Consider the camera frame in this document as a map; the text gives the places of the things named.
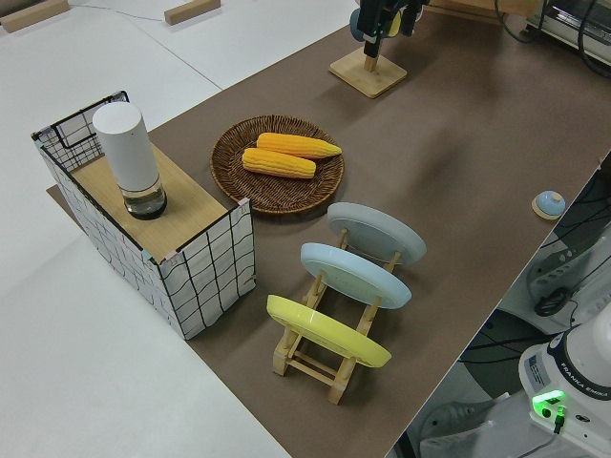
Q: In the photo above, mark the wooden board lid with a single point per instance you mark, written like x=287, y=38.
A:
x=181, y=210

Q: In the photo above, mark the brown table mat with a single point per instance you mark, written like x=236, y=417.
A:
x=453, y=143

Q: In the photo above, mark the wooden mug tree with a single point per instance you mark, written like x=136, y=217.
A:
x=367, y=78

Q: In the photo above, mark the wooden plate rack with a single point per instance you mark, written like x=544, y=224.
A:
x=340, y=381

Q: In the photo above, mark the yellow plate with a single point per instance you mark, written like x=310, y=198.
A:
x=324, y=331

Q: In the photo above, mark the white cylindrical dispenser bottle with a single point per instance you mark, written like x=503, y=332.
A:
x=126, y=152

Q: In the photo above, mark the round wicker basket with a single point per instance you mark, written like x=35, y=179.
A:
x=281, y=195

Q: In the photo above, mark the plain wooden block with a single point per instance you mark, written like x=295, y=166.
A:
x=33, y=14
x=191, y=10

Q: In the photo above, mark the yellow corn cob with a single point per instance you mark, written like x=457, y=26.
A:
x=277, y=163
x=296, y=144

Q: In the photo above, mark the white power strip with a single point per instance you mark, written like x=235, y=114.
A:
x=554, y=279

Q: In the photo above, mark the white toaster oven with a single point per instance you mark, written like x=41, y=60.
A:
x=573, y=24

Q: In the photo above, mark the slim black gripper finger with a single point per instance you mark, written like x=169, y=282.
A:
x=411, y=16

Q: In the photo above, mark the grey plate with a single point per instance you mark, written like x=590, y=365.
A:
x=377, y=229

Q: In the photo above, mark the teal ceramic mug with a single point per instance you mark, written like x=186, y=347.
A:
x=355, y=26

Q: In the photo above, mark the bulky black gripper finger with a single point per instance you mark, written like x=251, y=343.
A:
x=372, y=19

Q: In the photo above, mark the light blue plate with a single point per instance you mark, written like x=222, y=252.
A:
x=353, y=274

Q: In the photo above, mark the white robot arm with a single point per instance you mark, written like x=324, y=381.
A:
x=582, y=362

